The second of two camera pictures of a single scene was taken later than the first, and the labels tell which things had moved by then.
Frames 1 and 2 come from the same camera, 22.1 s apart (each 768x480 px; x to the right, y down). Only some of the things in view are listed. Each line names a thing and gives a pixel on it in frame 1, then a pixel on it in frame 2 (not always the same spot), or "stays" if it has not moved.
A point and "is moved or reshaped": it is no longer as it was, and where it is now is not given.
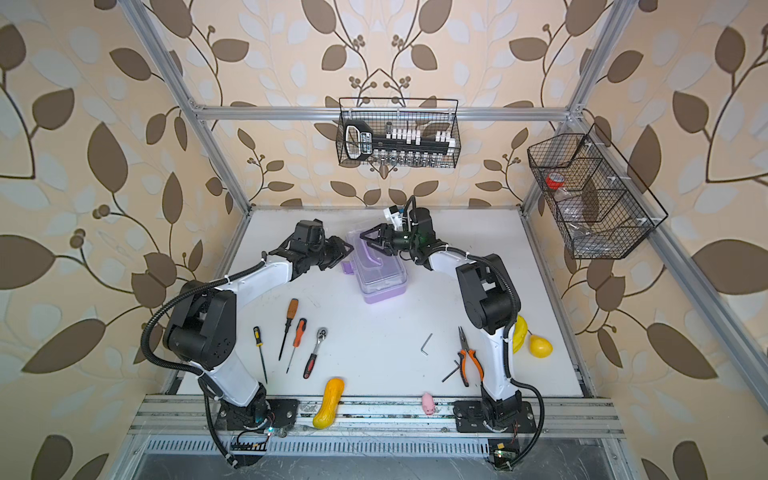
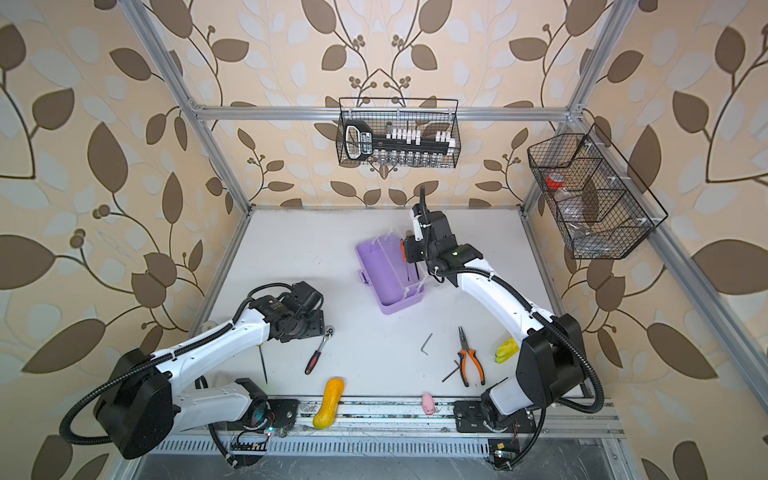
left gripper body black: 321,253 to 309,324
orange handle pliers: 462,356 stays
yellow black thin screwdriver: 259,344 stays
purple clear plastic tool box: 379,273 is moved or reshaped
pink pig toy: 428,404 stays
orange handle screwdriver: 297,341 is moved or reshaped
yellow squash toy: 333,394 stays
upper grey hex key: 425,344 stays
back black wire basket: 386,132 stays
